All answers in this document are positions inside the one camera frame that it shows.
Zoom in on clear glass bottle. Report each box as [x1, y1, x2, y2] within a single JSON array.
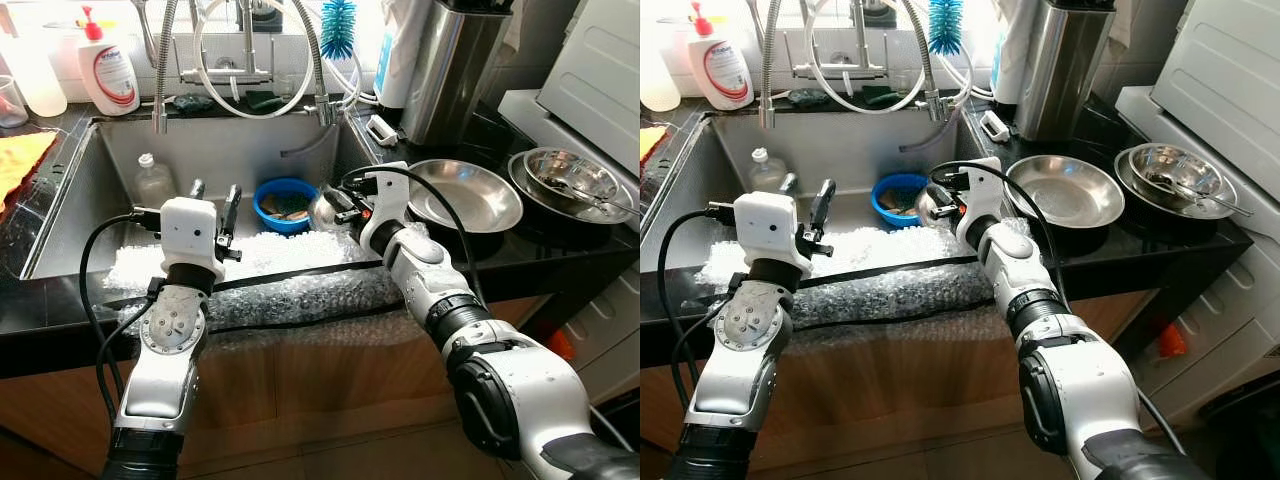
[[745, 148, 791, 196], [133, 152, 179, 209]]

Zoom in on blue bowl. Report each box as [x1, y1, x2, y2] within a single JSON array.
[[252, 178, 319, 236], [872, 173, 931, 229]]

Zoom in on steel sink basin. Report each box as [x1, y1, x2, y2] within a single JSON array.
[[640, 112, 986, 271], [20, 115, 386, 281]]

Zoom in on white bubble wrap sheet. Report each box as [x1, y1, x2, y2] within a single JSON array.
[[695, 225, 986, 331], [100, 228, 401, 336]]

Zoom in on steel spring neck faucet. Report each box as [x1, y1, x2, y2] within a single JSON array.
[[760, 0, 951, 131], [150, 0, 336, 136]]

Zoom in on shallow steel plate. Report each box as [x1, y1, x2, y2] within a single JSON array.
[[1005, 154, 1126, 231], [405, 158, 525, 235]]

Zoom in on white red pump soap bottle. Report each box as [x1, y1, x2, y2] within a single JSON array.
[[78, 5, 141, 118], [690, 2, 754, 111]]

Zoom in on white bottle with blue label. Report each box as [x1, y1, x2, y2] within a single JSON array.
[[372, 0, 431, 111], [990, 0, 1041, 106]]

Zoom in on steel knife block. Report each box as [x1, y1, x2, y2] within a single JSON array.
[[1015, 0, 1116, 143], [400, 0, 513, 149]]

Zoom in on wide steel plate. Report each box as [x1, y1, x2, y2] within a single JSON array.
[[1115, 145, 1239, 221], [507, 150, 626, 226]]

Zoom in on translucent white bottle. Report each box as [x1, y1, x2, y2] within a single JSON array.
[[20, 30, 69, 118], [640, 30, 681, 113]]

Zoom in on wooden base cabinet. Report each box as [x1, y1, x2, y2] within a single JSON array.
[[640, 295, 1181, 480], [0, 300, 581, 480]]

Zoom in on blue bottle brush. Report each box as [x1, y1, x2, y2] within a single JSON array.
[[928, 0, 963, 56], [320, 0, 357, 61]]

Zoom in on steel spoon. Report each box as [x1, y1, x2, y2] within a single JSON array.
[[560, 180, 641, 219], [1150, 175, 1253, 216]]

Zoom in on steel bowl with spoon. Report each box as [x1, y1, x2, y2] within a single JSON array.
[[523, 148, 608, 204], [1128, 143, 1223, 201]]

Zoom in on clear drinking cup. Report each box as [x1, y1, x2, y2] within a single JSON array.
[[0, 75, 29, 129]]

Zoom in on white washing machine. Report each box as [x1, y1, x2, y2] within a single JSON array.
[[497, 0, 641, 411], [1115, 0, 1280, 431]]

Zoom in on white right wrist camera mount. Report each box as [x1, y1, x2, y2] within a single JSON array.
[[355, 160, 411, 256], [955, 157, 1004, 251]]

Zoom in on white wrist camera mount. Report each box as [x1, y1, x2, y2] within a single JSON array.
[[733, 192, 813, 281], [955, 157, 1004, 251], [160, 197, 227, 283], [355, 160, 411, 256]]

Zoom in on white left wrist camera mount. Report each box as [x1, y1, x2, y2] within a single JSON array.
[[733, 192, 813, 281], [160, 197, 227, 283]]

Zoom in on white looped hose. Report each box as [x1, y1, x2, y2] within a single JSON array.
[[805, 0, 976, 116], [190, 0, 361, 121]]

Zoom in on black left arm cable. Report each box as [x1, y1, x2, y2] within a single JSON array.
[[655, 203, 741, 411], [78, 208, 166, 421]]

